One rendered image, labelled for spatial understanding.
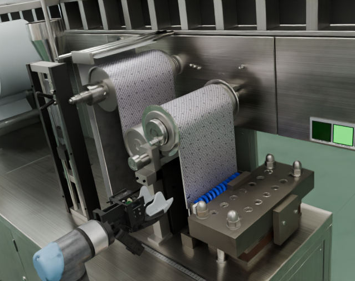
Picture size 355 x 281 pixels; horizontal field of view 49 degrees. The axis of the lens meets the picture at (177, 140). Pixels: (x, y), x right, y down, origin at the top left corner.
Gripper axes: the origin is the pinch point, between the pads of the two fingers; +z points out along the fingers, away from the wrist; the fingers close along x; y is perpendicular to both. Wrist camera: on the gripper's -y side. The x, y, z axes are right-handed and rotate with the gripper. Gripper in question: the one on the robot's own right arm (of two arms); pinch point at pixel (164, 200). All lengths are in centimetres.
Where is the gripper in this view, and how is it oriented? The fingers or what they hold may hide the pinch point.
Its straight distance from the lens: 105.3
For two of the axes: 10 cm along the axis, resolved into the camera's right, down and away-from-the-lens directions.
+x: -7.1, -1.7, 6.9
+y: -1.4, -9.2, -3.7
